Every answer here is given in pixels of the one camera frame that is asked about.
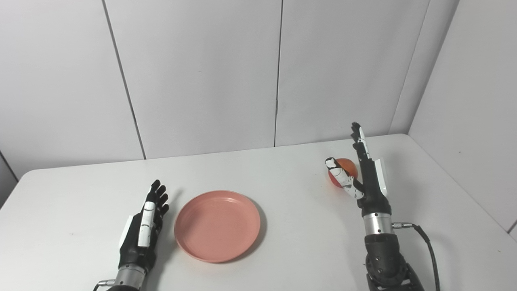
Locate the pink round plate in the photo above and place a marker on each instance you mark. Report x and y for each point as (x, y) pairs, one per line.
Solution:
(217, 226)

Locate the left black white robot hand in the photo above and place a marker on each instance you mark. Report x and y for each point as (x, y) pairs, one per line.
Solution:
(143, 230)

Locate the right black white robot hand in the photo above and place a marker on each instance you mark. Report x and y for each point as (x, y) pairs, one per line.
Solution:
(365, 178)

